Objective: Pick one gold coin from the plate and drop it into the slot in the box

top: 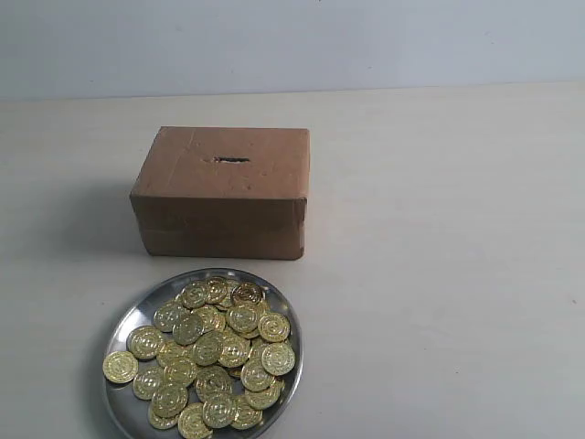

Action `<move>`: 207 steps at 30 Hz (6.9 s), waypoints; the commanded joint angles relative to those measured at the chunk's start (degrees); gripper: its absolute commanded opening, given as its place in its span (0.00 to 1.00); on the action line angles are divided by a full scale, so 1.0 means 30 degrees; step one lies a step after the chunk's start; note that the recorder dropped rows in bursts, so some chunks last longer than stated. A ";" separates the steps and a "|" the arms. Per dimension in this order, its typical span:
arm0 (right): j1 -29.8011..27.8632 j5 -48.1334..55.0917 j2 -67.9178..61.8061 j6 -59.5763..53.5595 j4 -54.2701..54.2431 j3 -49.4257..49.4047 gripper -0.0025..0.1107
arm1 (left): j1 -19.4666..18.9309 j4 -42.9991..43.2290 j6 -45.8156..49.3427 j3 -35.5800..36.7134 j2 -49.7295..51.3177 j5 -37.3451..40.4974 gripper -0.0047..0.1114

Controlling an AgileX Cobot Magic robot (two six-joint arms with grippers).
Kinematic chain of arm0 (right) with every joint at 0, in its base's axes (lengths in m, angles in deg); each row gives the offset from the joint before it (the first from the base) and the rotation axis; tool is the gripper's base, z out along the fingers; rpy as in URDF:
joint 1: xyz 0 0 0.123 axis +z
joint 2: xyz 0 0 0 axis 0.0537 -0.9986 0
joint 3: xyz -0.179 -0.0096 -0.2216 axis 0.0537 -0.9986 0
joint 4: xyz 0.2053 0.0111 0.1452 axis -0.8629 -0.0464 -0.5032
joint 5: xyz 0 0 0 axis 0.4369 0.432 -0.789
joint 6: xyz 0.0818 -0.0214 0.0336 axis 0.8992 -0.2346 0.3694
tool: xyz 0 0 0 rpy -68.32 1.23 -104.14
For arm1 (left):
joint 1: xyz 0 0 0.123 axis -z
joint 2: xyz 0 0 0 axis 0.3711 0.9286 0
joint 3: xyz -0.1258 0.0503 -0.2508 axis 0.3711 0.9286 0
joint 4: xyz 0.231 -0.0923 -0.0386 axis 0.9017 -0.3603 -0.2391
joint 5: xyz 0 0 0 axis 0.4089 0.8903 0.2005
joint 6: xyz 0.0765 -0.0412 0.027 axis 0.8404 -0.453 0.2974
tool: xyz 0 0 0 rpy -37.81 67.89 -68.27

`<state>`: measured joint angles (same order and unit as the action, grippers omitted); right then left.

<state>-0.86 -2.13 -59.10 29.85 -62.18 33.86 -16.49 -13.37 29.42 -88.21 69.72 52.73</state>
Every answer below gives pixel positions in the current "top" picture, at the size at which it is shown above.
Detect gold coin on plate rim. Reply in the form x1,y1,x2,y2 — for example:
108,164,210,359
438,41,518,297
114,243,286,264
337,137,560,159
102,351,139,384

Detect gold coin bottom left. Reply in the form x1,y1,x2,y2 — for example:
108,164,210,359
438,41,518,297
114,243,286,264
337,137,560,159
177,402,213,439

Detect gold coin right upper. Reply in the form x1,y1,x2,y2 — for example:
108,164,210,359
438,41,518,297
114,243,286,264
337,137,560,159
258,312,291,343

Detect gold coin right middle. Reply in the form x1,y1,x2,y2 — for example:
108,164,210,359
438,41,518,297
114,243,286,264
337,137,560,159
261,342,296,376

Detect gold coin centre left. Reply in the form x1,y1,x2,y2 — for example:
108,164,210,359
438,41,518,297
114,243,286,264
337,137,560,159
172,314,204,346

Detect gold coin bottom centre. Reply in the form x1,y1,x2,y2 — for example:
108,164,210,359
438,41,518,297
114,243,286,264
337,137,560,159
202,392,237,429

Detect gold coin left upper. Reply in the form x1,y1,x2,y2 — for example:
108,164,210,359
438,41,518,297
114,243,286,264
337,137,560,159
126,326,165,360

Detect gold coin top dark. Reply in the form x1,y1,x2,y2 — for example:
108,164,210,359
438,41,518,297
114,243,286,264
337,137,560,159
230,283,264,305

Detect round steel plate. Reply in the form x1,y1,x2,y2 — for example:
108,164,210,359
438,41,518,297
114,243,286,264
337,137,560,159
101,268,303,438

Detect gold coin lower left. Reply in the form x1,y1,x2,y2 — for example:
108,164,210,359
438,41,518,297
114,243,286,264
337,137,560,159
152,382,189,418

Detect brown cardboard box with slot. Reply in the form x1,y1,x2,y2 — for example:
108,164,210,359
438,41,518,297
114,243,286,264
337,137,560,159
130,126,310,261

